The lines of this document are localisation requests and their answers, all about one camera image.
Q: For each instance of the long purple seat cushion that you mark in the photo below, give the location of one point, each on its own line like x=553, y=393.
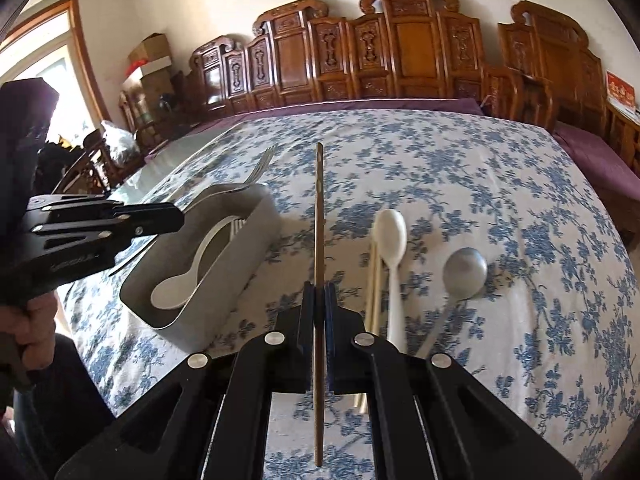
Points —
x=450, y=105

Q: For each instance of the flat white box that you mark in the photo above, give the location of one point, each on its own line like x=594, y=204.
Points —
x=150, y=67

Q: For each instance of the grey metal tray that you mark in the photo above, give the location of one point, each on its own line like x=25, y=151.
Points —
x=240, y=270

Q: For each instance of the stacked brown boxes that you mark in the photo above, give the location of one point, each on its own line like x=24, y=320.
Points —
x=156, y=87

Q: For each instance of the blue floral tablecloth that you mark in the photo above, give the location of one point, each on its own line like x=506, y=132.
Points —
x=450, y=170

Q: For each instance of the wooden side table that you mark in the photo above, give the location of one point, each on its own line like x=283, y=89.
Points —
x=627, y=135

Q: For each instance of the white plastic spoon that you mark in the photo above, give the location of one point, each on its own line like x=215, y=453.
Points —
x=390, y=230
x=170, y=292

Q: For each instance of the small purple seat cushion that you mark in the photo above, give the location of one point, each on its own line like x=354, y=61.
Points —
x=595, y=155

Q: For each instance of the red card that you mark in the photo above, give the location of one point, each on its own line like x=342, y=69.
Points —
x=620, y=89

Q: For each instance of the carved wooden sofa bench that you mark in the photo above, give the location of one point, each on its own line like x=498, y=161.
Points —
x=400, y=45

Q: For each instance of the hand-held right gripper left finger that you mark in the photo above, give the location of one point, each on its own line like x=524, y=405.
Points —
x=300, y=340

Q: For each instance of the pale wooden chopstick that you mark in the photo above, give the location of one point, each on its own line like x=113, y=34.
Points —
x=370, y=285
x=378, y=285

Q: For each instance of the person's left hand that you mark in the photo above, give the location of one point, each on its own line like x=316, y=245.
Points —
x=35, y=327

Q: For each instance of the person's dark clothing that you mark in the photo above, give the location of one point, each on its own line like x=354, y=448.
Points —
x=60, y=410

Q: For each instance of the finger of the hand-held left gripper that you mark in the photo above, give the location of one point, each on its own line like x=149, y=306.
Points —
x=85, y=234
x=155, y=217

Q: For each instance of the brown cardboard box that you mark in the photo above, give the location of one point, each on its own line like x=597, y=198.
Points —
x=147, y=47

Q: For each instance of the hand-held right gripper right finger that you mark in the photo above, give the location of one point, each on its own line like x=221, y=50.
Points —
x=345, y=345

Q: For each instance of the carved wooden armchair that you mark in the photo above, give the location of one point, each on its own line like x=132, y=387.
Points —
x=545, y=60

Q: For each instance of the metal spoon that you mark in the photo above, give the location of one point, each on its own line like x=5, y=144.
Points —
x=465, y=272

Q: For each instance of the wooden dining chair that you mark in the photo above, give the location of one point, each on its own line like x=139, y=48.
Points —
x=95, y=160
x=137, y=115

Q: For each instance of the brown wooden chopstick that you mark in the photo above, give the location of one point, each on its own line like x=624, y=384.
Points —
x=318, y=210

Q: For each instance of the clear plastic bag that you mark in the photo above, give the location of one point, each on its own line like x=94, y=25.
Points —
x=120, y=142

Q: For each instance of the wooden door frame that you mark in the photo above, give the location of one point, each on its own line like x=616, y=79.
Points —
x=82, y=45

